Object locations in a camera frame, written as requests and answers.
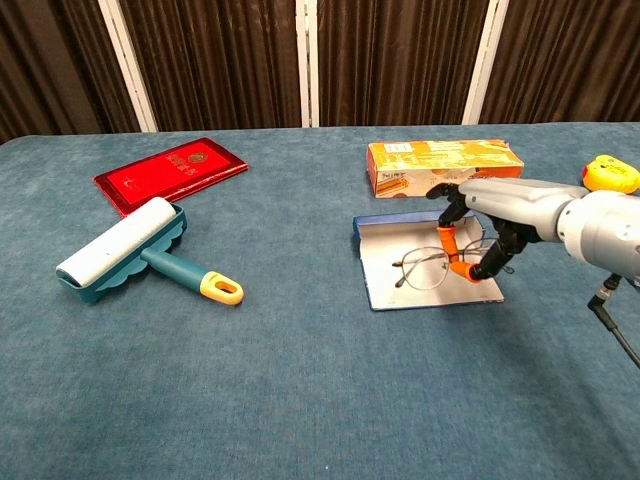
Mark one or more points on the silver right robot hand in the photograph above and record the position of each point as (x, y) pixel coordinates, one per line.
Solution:
(515, 205)

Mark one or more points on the metal-frame eyeglasses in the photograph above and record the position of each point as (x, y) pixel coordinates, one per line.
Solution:
(425, 270)

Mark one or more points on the blue cardboard glasses case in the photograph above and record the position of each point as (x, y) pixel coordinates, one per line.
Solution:
(430, 299)

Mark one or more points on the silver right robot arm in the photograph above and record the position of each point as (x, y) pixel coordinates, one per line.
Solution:
(605, 230)

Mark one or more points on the orange cardboard box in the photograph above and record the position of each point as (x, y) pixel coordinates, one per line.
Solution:
(425, 160)

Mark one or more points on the yellow duck tape measure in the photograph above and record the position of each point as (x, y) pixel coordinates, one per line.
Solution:
(612, 175)

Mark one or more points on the brown pleated curtain panel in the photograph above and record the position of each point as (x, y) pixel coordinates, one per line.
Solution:
(215, 60)
(565, 60)
(50, 60)
(395, 60)

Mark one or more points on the teal table cloth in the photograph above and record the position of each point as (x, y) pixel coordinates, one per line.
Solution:
(300, 375)

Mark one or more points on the shiny red booklet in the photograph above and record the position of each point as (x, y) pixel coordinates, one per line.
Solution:
(165, 172)

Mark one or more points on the cream slotted metal rail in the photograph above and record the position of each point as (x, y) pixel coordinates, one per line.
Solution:
(127, 65)
(301, 60)
(482, 60)

